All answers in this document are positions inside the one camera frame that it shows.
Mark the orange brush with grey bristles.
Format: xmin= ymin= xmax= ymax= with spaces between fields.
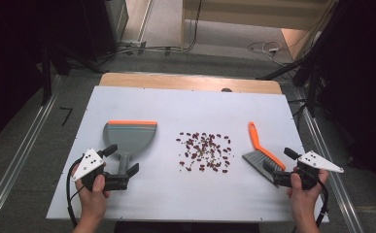
xmin=241 ymin=120 xmax=288 ymax=184

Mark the person's left hand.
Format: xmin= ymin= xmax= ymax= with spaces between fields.
xmin=73 ymin=163 xmax=111 ymax=224

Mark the dark curtain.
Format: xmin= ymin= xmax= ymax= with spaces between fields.
xmin=300 ymin=0 xmax=376 ymax=198
xmin=0 ymin=0 xmax=119 ymax=153

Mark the person's dark clothing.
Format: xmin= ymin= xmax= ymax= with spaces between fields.
xmin=113 ymin=221 xmax=261 ymax=233

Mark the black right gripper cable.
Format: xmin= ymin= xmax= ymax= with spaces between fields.
xmin=314 ymin=180 xmax=330 ymax=228

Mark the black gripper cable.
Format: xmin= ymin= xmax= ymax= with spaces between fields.
xmin=314 ymin=180 xmax=330 ymax=228
xmin=65 ymin=156 xmax=84 ymax=229

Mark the white floor cable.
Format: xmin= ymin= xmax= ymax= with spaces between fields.
xmin=247 ymin=40 xmax=286 ymax=64

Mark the metal floor rail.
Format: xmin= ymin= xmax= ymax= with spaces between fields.
xmin=0 ymin=75 xmax=63 ymax=233
xmin=295 ymin=91 xmax=366 ymax=233

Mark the wooden table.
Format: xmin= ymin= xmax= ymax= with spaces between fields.
xmin=98 ymin=72 xmax=284 ymax=96

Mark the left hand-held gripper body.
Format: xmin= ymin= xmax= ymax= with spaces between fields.
xmin=71 ymin=148 xmax=130 ymax=192

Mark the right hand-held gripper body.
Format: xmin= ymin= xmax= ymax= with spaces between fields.
xmin=272 ymin=150 xmax=345 ymax=191

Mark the person's right hand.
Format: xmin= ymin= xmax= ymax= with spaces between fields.
xmin=286 ymin=166 xmax=330 ymax=221

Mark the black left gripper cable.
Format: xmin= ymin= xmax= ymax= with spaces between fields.
xmin=65 ymin=156 xmax=84 ymax=229

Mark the grey dustpan with orange edge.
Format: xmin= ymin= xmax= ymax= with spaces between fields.
xmin=102 ymin=119 xmax=158 ymax=178

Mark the light wooden shelf unit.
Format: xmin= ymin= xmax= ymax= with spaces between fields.
xmin=179 ymin=0 xmax=337 ymax=51

